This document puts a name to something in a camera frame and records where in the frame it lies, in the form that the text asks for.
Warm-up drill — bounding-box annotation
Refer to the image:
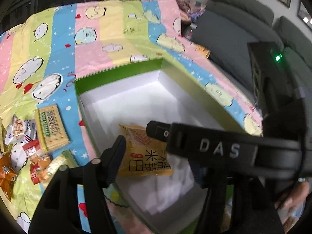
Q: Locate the colourful cartoon striped bedsheet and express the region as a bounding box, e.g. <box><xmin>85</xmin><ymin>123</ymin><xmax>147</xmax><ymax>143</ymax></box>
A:
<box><xmin>1</xmin><ymin>0</ymin><xmax>261</xmax><ymax>165</ymax></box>

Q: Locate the dark orange snack bag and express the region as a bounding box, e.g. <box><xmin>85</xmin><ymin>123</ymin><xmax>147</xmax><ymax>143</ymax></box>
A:
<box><xmin>0</xmin><ymin>153</ymin><xmax>17</xmax><ymax>202</ymax></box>

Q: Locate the yellow-green corn snack bag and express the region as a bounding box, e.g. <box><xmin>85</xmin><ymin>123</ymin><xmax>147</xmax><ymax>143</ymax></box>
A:
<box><xmin>42</xmin><ymin>150</ymin><xmax>78</xmax><ymax>179</ymax></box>

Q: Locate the soda cracker pack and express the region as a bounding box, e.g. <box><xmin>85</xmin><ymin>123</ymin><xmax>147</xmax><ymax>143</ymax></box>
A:
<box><xmin>34</xmin><ymin>104</ymin><xmax>70</xmax><ymax>153</ymax></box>

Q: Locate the yellow rice cake packet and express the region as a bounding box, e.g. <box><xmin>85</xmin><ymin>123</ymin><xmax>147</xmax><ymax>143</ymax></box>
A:
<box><xmin>117</xmin><ymin>124</ymin><xmax>174</xmax><ymax>177</ymax></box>

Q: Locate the red snack packet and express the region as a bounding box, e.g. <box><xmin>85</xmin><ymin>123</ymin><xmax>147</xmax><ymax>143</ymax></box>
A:
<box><xmin>22</xmin><ymin>139</ymin><xmax>51</xmax><ymax>185</ymax></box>

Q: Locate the black camera box with led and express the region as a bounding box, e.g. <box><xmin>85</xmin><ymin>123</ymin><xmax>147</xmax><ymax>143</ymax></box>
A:
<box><xmin>247</xmin><ymin>42</ymin><xmax>306</xmax><ymax>122</ymax></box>

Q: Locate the green white cardboard box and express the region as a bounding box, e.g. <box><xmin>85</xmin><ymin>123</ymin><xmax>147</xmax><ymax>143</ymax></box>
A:
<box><xmin>74</xmin><ymin>59</ymin><xmax>244</xmax><ymax>233</ymax></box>

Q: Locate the white peanut snack bag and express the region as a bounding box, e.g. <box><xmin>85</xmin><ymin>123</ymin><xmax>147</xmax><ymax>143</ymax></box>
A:
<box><xmin>4</xmin><ymin>114</ymin><xmax>37</xmax><ymax>145</ymax></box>

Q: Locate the person's right hand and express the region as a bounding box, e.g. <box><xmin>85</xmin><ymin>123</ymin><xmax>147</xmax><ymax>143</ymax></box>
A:
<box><xmin>275</xmin><ymin>181</ymin><xmax>310</xmax><ymax>210</ymax></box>

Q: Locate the grey sofa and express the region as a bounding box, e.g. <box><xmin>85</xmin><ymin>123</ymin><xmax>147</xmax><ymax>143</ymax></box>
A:
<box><xmin>193</xmin><ymin>0</ymin><xmax>311</xmax><ymax>99</ymax></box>

